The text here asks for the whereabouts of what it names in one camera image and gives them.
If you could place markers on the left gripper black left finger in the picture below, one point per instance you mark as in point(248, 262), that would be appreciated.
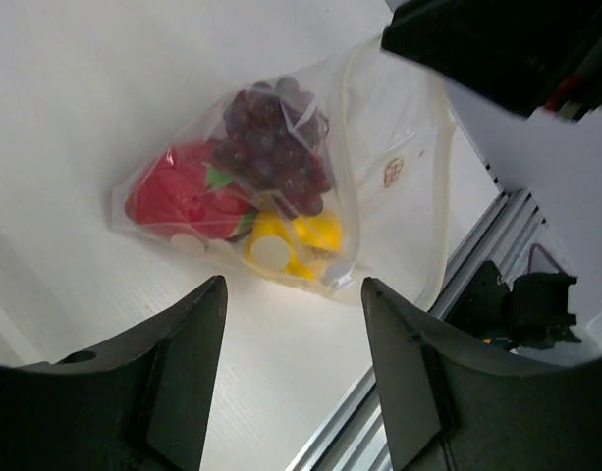
point(138, 401)

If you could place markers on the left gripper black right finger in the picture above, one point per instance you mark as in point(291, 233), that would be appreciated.
point(516, 413)

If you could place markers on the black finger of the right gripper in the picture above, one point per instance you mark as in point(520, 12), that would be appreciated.
point(519, 55)

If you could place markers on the yellow bell pepper toy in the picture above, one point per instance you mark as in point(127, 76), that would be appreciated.
point(302, 247)

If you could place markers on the red bell pepper toy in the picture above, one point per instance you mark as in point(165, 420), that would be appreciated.
point(172, 190)

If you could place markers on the clear zip top bag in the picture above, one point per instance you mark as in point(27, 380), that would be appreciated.
point(389, 152)

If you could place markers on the dark red grape bunch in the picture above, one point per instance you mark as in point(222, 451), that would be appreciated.
point(274, 147)

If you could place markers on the red dragon fruit toy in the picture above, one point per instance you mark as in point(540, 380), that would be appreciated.
point(217, 207)

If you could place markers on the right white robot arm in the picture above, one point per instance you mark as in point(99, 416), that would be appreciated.
point(559, 161)

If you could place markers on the aluminium mounting rail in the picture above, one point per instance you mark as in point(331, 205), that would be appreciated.
point(399, 414)

